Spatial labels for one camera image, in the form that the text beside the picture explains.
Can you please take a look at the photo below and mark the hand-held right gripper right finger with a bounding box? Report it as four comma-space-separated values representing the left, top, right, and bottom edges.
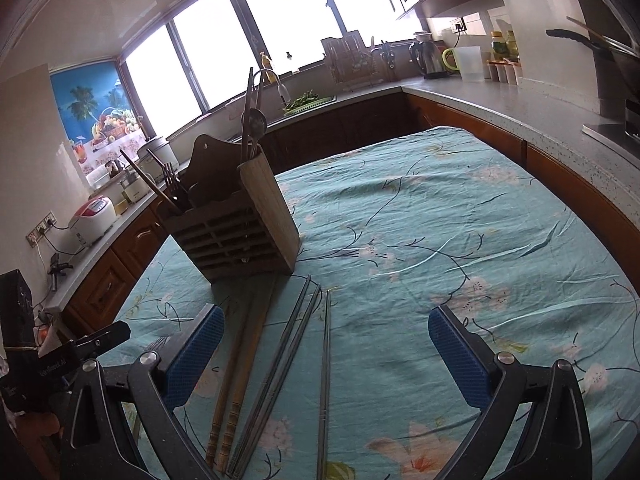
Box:
427, 304, 593, 480

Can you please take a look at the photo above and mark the teal floral tablecloth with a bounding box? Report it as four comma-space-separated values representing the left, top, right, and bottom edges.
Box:
112, 126, 640, 480

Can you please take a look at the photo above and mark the gas stove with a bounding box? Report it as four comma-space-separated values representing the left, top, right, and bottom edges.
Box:
580, 105, 640, 146

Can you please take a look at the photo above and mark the wall power socket strip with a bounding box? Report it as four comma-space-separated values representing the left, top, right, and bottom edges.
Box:
26, 211, 56, 246

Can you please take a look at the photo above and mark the large silver rice cooker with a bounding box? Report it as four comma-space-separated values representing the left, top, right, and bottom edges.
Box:
136, 135, 178, 168

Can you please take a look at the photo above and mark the wooden dish rack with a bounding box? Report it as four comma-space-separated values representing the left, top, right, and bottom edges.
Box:
320, 30, 376, 92

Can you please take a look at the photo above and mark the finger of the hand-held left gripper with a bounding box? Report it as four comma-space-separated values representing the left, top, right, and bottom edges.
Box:
65, 321, 132, 361

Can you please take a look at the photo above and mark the steel electric kettle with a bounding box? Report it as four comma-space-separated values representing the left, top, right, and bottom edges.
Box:
409, 39, 448, 80

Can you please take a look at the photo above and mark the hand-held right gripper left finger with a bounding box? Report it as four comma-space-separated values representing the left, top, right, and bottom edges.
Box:
55, 304, 226, 480

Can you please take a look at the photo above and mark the chrome sink faucet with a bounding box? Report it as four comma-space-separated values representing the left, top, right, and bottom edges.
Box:
251, 69, 292, 106

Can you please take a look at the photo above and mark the black wok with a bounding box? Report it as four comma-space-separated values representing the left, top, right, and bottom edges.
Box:
545, 15, 640, 86

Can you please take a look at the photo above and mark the ringed wooden chopstick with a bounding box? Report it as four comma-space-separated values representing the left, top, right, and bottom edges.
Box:
205, 285, 258, 467
218, 280, 278, 473

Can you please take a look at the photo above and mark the metal spoon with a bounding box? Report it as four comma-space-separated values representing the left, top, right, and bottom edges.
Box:
242, 107, 269, 161

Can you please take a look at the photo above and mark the green vegetable basket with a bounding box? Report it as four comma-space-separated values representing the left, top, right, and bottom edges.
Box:
282, 90, 333, 116

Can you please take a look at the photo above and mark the tropical fruit wall poster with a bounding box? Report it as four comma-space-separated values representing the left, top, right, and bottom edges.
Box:
49, 62, 146, 176

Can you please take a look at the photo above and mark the kitchen window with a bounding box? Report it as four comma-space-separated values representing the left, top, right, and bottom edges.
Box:
117, 0, 431, 136

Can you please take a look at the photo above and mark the row of spice jars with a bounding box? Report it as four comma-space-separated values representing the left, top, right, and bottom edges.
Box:
485, 58, 521, 86

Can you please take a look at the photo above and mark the white pink rice cooker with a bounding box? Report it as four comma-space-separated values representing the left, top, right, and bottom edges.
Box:
67, 195, 118, 248

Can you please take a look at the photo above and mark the small black tripod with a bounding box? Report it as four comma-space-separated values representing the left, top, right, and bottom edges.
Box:
47, 252, 73, 291

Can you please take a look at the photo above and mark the wooden utensil holder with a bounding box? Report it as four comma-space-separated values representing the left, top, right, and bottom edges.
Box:
156, 134, 302, 285

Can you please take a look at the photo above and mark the clear pitcher green handle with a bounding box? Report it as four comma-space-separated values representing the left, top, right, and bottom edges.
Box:
442, 45, 483, 83

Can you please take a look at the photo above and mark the metal chopstick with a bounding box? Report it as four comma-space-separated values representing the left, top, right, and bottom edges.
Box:
236, 282, 322, 480
320, 290, 332, 480
227, 274, 312, 476

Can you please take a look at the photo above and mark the dark utensil stand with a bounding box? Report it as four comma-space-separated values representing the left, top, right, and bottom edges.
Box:
378, 40, 401, 83

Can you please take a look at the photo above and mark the small white kitchen appliance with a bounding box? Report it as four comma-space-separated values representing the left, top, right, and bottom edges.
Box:
117, 167, 151, 203

